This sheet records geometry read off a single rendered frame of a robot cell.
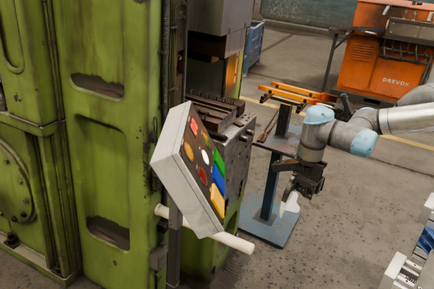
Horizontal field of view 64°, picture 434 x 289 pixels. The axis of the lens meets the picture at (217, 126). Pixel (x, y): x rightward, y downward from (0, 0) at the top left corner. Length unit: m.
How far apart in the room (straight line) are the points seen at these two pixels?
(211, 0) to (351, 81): 3.82
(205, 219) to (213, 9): 0.75
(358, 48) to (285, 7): 4.60
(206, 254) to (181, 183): 1.06
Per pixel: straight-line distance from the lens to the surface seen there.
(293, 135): 2.19
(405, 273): 1.42
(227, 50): 1.42
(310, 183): 1.07
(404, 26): 4.68
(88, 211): 1.86
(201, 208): 0.96
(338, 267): 2.40
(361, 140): 0.96
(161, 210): 1.56
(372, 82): 4.97
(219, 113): 1.59
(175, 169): 0.89
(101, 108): 1.42
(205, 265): 2.00
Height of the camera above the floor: 1.65
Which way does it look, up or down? 27 degrees down
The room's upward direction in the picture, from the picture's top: 5 degrees clockwise
